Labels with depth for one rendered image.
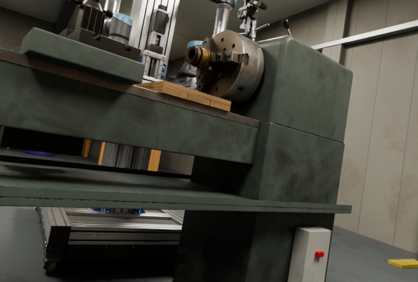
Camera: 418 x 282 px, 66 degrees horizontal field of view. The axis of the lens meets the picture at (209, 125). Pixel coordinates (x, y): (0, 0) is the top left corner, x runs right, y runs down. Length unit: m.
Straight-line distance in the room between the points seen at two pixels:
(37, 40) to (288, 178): 1.07
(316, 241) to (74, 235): 1.15
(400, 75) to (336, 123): 2.45
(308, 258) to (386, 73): 3.01
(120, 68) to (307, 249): 1.07
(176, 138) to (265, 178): 0.43
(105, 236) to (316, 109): 1.23
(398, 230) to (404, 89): 1.47
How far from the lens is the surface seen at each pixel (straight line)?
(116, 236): 1.84
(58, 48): 0.89
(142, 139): 1.03
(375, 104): 4.17
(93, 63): 0.91
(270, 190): 1.37
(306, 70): 1.52
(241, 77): 1.31
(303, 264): 1.55
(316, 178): 1.62
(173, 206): 0.97
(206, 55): 1.34
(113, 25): 1.97
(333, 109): 1.70
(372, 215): 4.04
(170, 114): 1.08
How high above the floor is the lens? 0.71
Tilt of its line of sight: 4 degrees up
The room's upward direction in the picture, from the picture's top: 10 degrees clockwise
